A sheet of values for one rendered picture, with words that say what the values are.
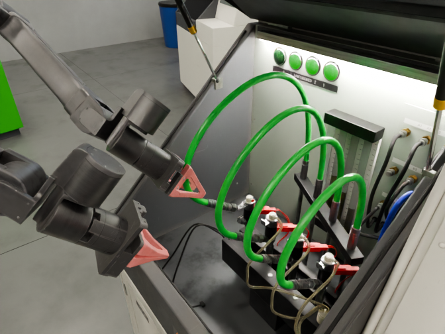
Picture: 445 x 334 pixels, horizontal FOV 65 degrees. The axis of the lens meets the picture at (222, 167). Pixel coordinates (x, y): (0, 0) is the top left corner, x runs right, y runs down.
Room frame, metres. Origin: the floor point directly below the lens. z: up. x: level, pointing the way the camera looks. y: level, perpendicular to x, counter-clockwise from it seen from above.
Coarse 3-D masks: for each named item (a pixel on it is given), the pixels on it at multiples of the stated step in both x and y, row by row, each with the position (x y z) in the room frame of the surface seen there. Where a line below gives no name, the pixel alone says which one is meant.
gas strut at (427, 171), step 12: (444, 48) 0.43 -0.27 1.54; (444, 60) 0.43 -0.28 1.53; (444, 72) 0.44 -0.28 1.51; (444, 84) 0.44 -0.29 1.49; (444, 96) 0.45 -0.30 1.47; (444, 108) 0.45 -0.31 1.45; (432, 132) 0.48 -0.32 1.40; (432, 144) 0.48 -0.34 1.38; (432, 156) 0.49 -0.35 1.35; (420, 180) 0.50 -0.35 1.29
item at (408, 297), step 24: (432, 192) 0.42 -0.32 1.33; (432, 216) 0.41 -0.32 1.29; (408, 240) 0.41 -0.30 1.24; (432, 240) 0.39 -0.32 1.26; (408, 264) 0.40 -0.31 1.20; (432, 264) 0.37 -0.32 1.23; (384, 288) 0.39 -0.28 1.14; (408, 288) 0.37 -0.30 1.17; (432, 288) 0.35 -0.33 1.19; (384, 312) 0.38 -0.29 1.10; (408, 312) 0.35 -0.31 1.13; (432, 312) 0.33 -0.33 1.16
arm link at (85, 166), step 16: (80, 144) 0.40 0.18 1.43; (64, 160) 0.37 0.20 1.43; (80, 160) 0.37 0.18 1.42; (96, 160) 0.36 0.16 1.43; (112, 160) 0.40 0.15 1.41; (64, 176) 0.36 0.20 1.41; (80, 176) 0.36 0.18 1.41; (96, 176) 0.35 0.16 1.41; (112, 176) 0.36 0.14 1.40; (0, 192) 0.33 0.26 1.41; (16, 192) 0.33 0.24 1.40; (48, 192) 0.38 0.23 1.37; (80, 192) 0.35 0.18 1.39; (96, 192) 0.35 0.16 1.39; (0, 208) 0.32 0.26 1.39; (16, 208) 0.32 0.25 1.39; (32, 208) 0.33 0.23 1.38
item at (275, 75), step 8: (272, 72) 0.70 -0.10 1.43; (280, 72) 0.71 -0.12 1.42; (248, 80) 0.67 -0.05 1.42; (256, 80) 0.67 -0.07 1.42; (264, 80) 0.68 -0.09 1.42; (288, 80) 0.73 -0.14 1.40; (296, 80) 0.74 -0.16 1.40; (240, 88) 0.65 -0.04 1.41; (248, 88) 0.66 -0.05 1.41; (296, 88) 0.76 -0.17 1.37; (232, 96) 0.63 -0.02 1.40; (304, 96) 0.76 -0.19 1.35; (224, 104) 0.62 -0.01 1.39; (304, 104) 0.77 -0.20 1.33; (216, 112) 0.61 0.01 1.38; (208, 120) 0.60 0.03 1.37; (200, 128) 0.60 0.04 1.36; (200, 136) 0.59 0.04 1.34; (192, 144) 0.58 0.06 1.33; (192, 152) 0.57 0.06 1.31; (184, 160) 0.57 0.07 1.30; (304, 160) 0.79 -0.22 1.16; (184, 184) 0.56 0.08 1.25; (200, 200) 0.58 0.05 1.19
